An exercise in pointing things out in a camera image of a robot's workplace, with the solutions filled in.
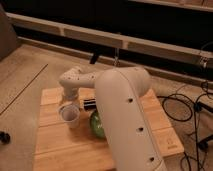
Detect wooden board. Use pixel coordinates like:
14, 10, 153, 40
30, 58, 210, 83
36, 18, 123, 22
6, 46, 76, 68
33, 88, 184, 171

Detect black cables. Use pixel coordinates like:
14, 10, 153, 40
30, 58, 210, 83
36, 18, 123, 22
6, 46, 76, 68
157, 41, 213, 171

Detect black striped block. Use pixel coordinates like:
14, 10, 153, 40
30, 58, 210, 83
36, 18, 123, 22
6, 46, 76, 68
83, 99, 96, 110

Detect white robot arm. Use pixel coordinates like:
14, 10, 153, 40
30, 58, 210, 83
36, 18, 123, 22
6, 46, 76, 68
59, 67, 167, 171

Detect black floor object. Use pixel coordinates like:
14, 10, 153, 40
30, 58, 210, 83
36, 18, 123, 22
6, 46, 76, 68
0, 131, 10, 144

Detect green bowl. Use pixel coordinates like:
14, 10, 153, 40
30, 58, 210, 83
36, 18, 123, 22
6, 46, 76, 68
90, 111, 105, 139

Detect grey ceramic cup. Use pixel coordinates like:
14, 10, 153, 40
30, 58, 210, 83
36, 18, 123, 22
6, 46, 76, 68
59, 104, 80, 129

